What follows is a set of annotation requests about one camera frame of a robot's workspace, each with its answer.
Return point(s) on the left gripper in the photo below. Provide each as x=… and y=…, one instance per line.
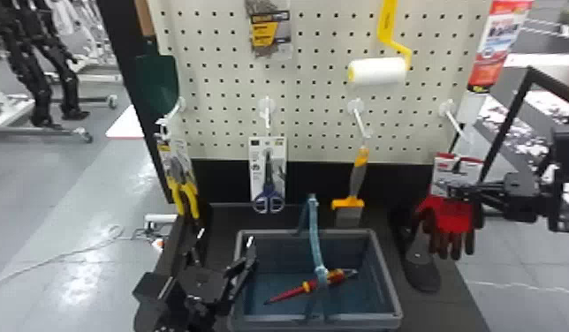
x=203, y=287

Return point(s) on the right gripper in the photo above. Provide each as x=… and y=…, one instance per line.
x=521, y=197

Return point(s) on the red gloves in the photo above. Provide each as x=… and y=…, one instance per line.
x=447, y=220

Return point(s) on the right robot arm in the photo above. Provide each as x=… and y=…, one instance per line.
x=563, y=208

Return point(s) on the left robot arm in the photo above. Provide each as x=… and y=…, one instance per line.
x=194, y=320

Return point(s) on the blue basket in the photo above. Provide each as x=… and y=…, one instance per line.
x=284, y=259

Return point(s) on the red screwdriver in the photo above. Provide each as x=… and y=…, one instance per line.
x=312, y=286

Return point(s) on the blue scissors on card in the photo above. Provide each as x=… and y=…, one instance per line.
x=268, y=185

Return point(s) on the white power strip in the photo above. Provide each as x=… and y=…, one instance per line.
x=157, y=221

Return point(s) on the yellow pliers on card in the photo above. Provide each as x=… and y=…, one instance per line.
x=182, y=181

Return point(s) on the yellow scraper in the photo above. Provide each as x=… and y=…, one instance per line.
x=356, y=178

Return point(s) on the red tool packet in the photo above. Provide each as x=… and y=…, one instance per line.
x=495, y=41

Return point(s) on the yellow paint roller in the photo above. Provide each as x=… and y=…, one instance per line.
x=376, y=70

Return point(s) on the white pegboard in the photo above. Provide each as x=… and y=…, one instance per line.
x=321, y=116

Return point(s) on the green plastic scoop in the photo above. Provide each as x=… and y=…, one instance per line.
x=157, y=83

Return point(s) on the grey brush on card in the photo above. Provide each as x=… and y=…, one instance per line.
x=268, y=32

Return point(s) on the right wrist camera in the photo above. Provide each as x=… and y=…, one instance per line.
x=567, y=150

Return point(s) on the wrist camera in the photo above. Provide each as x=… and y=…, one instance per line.
x=151, y=301
x=567, y=150

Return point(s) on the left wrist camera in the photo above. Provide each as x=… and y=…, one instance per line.
x=151, y=301

